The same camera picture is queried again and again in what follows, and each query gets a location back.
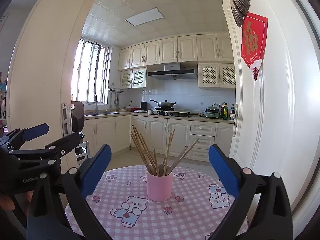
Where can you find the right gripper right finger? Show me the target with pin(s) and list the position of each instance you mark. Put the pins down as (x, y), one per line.
(272, 218)

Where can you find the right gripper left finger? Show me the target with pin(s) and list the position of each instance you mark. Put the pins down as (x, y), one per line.
(47, 218)

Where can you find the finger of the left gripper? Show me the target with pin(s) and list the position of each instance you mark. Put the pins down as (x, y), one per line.
(57, 147)
(15, 139)

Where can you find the kitchen faucet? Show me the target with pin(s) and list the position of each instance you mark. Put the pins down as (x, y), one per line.
(95, 101)

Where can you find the kitchen window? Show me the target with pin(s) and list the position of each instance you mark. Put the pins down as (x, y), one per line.
(90, 72)

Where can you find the metal shelf rack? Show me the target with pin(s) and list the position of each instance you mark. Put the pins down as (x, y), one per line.
(82, 152)

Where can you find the metal door strike plate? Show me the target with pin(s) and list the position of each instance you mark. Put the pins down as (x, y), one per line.
(66, 117)

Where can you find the black appliance on stand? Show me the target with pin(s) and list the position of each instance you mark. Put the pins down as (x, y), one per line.
(78, 117)

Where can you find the cream lower cabinets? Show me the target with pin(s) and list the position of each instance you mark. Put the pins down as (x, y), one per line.
(115, 129)

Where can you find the cream cabinets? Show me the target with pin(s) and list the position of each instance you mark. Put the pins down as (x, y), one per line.
(210, 54)
(115, 129)

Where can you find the white door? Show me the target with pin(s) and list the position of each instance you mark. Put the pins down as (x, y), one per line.
(277, 121)

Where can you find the pink checkered tablecloth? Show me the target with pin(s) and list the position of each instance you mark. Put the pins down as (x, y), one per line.
(197, 205)

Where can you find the dark sauce bottle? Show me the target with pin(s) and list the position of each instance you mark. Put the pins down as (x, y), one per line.
(232, 113)

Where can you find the black kettle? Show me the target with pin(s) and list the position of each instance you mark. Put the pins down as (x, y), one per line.
(144, 106)

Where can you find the green bottle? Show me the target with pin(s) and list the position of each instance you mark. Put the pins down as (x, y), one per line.
(225, 111)

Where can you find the pink cylindrical utensil holder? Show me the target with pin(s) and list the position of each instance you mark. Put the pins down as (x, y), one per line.
(159, 187)

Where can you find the green electric cooker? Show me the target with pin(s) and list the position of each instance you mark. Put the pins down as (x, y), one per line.
(212, 111)

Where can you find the gas stove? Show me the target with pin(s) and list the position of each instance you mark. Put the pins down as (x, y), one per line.
(172, 112)

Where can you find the black wok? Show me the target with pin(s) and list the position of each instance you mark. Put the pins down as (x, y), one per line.
(164, 104)

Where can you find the black range hood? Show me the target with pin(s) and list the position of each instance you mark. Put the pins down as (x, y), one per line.
(174, 71)

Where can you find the ceiling light panel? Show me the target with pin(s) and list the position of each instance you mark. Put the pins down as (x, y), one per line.
(145, 17)

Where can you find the cream upper cabinets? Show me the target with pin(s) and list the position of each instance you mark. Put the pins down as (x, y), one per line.
(210, 54)

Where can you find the red fu door decoration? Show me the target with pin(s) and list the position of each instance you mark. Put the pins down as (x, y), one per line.
(254, 36)

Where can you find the feather fan on door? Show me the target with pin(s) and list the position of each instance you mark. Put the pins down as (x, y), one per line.
(240, 9)

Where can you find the silver door handle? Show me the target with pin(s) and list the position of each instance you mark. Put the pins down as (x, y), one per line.
(235, 119)

